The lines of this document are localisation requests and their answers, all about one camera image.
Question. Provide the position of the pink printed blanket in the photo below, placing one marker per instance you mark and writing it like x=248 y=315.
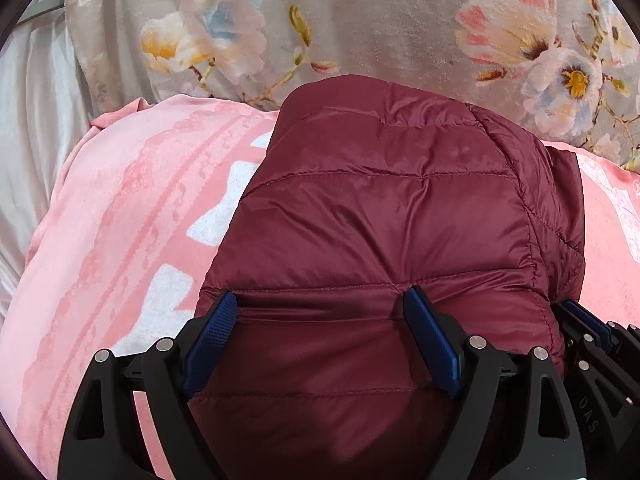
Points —
x=125 y=220

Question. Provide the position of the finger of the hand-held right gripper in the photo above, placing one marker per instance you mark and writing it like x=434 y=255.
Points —
x=590 y=319
x=577 y=345

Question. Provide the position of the white satin curtain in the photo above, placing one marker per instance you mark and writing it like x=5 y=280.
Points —
x=40 y=110

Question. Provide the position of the grey floral blanket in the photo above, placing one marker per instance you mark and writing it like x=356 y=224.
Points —
x=380 y=25

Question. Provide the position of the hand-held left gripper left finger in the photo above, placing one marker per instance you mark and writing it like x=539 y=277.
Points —
x=210 y=345

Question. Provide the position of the grey metal bar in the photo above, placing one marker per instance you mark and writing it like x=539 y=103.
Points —
x=42 y=9

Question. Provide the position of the maroon puffer jacket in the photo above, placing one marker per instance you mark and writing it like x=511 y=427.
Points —
x=380 y=220

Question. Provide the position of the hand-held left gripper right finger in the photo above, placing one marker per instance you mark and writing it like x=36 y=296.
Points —
x=432 y=342

